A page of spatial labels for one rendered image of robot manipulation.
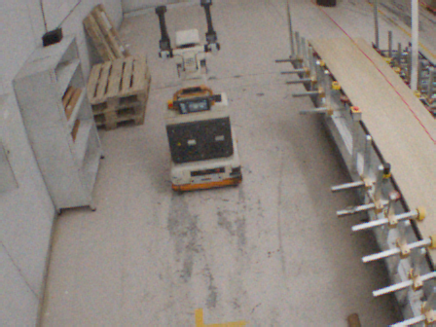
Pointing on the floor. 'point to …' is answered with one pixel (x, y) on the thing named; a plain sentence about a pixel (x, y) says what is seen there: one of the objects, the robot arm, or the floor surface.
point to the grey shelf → (85, 163)
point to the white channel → (415, 44)
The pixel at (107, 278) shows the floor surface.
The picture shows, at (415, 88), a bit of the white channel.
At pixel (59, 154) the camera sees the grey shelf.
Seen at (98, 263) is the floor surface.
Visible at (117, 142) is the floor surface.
